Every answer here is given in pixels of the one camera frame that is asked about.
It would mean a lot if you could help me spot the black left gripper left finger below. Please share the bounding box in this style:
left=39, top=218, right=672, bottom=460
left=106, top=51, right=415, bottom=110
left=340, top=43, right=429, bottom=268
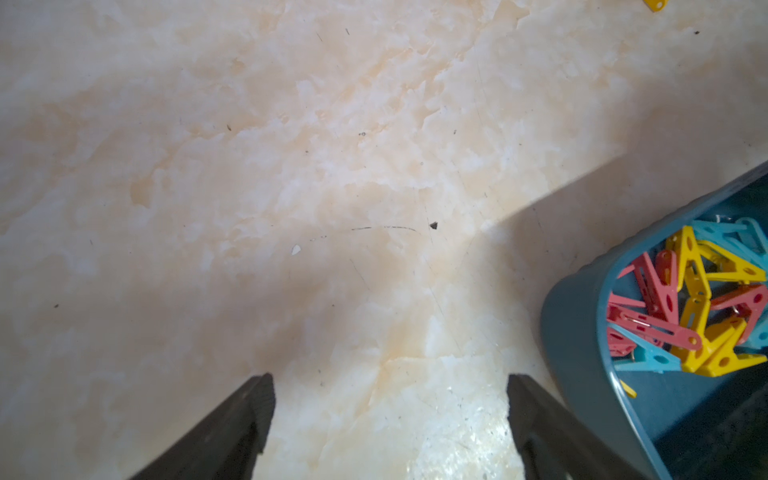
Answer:
left=133, top=373, right=276, bottom=479

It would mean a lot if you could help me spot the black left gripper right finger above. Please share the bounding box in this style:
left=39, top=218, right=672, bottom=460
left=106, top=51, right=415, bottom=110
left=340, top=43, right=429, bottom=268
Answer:
left=507, top=374, right=644, bottom=479

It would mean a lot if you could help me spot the yellow clothespin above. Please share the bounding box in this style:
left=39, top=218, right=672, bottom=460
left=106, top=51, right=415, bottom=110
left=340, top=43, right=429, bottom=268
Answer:
left=666, top=226, right=767, bottom=378
left=643, top=0, right=667, bottom=13

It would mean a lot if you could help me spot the teal plastic storage tray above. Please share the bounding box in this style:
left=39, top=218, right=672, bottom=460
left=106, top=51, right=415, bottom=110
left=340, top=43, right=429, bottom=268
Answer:
left=541, top=164, right=767, bottom=479

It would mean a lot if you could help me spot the pink clothespin lower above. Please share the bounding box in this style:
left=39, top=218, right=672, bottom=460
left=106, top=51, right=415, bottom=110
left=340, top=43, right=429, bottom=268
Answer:
left=607, top=304, right=703, bottom=351

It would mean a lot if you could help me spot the pink clothespin in tray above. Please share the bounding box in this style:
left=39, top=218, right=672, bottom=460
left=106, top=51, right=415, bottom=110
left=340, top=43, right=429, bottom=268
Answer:
left=609, top=250, right=679, bottom=324

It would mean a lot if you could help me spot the yellow clothespin in tray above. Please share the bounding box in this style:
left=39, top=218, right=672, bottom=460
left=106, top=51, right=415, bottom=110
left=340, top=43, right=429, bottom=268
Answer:
left=666, top=226, right=767, bottom=378

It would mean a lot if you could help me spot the cyan clothespin in tray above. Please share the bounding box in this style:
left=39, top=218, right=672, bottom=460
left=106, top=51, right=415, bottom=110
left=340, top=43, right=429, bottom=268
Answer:
left=692, top=217, right=767, bottom=270

